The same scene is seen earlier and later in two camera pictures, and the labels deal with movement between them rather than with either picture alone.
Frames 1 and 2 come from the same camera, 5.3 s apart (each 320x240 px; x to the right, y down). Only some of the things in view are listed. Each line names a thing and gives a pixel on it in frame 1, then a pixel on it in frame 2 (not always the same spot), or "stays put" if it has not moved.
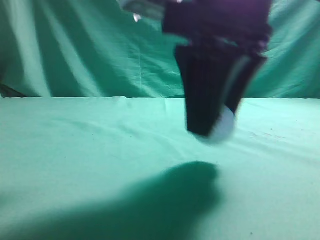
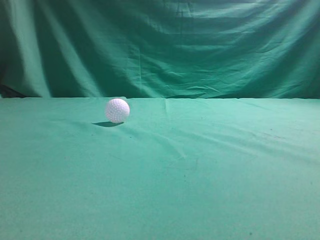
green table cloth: [74, 168] stays put
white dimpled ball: [223, 129] -> [117, 110]
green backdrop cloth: [100, 48] stays put
